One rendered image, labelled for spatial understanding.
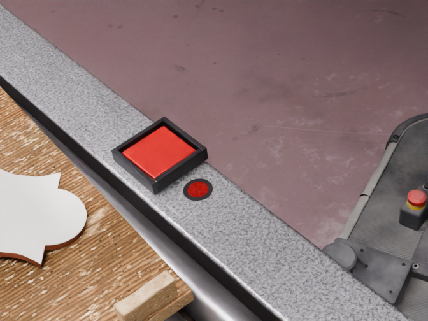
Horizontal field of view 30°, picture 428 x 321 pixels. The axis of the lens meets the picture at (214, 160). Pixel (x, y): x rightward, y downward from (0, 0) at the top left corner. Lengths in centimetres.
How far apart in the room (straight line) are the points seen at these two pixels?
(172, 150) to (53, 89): 21
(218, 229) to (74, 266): 15
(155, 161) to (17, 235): 17
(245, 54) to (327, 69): 27
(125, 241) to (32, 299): 10
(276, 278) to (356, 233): 91
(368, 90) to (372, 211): 71
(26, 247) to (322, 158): 145
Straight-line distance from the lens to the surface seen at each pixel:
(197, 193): 84
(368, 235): 167
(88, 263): 78
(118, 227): 80
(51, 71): 105
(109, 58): 259
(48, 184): 84
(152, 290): 72
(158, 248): 80
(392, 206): 172
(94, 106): 98
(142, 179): 85
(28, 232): 80
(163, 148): 88
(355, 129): 223
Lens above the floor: 153
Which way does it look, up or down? 45 degrees down
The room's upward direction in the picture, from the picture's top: 9 degrees counter-clockwise
